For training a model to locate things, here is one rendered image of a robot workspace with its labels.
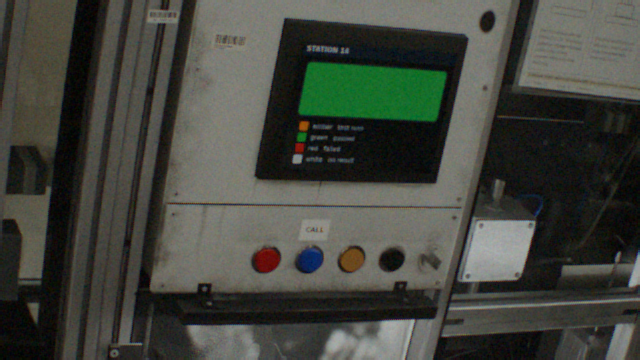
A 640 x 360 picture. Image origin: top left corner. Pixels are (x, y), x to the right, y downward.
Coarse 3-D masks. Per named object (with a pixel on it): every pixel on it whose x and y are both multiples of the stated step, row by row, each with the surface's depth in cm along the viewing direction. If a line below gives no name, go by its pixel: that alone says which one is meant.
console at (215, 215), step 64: (192, 0) 154; (256, 0) 151; (320, 0) 155; (384, 0) 158; (448, 0) 162; (192, 64) 151; (256, 64) 155; (192, 128) 155; (256, 128) 158; (448, 128) 168; (192, 192) 158; (256, 192) 162; (320, 192) 165; (384, 192) 169; (448, 192) 173; (192, 256) 161; (256, 256) 165; (384, 256) 173; (448, 256) 178
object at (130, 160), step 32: (160, 0) 148; (160, 32) 150; (160, 64) 151; (160, 96) 152; (128, 128) 152; (160, 128) 154; (128, 160) 154; (128, 192) 156; (128, 224) 158; (128, 256) 159; (128, 288) 161; (128, 320) 163; (96, 352) 163; (512, 352) 248; (576, 352) 224
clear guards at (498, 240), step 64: (576, 0) 171; (512, 64) 171; (576, 64) 175; (512, 128) 175; (576, 128) 180; (512, 192) 179; (576, 192) 184; (512, 256) 184; (576, 256) 189; (448, 320) 184; (512, 320) 189; (576, 320) 194
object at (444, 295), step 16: (512, 0) 167; (512, 16) 168; (512, 32) 169; (496, 80) 171; (496, 96) 172; (480, 144) 174; (480, 160) 175; (464, 208) 177; (464, 224) 178; (448, 272) 180; (448, 288) 181; (416, 320) 181; (416, 336) 182; (432, 336) 184; (624, 336) 203; (416, 352) 184; (432, 352) 185; (608, 352) 206; (624, 352) 203
